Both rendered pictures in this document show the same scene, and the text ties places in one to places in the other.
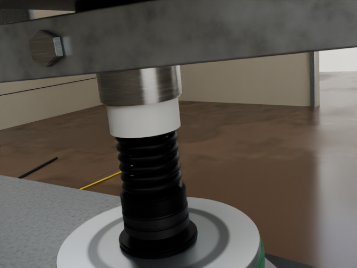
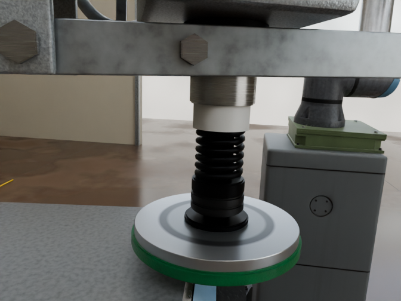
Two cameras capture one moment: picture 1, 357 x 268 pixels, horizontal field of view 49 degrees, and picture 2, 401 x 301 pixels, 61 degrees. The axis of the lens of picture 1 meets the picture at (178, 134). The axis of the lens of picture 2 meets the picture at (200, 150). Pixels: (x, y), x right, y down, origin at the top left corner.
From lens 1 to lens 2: 0.29 m
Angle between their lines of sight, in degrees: 33
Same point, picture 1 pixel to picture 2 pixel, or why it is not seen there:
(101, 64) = (237, 69)
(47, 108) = not seen: outside the picture
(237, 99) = (69, 137)
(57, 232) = (65, 239)
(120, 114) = (224, 112)
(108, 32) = (247, 45)
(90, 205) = (73, 215)
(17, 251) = (39, 261)
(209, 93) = (40, 130)
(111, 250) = (191, 231)
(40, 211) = (20, 226)
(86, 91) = not seen: outside the picture
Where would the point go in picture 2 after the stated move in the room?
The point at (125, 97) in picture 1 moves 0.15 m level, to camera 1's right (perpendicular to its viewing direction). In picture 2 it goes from (234, 98) to (321, 98)
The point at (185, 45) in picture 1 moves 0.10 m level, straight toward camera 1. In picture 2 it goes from (302, 63) to (395, 61)
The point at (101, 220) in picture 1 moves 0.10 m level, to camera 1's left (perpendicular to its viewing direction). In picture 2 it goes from (149, 214) to (71, 229)
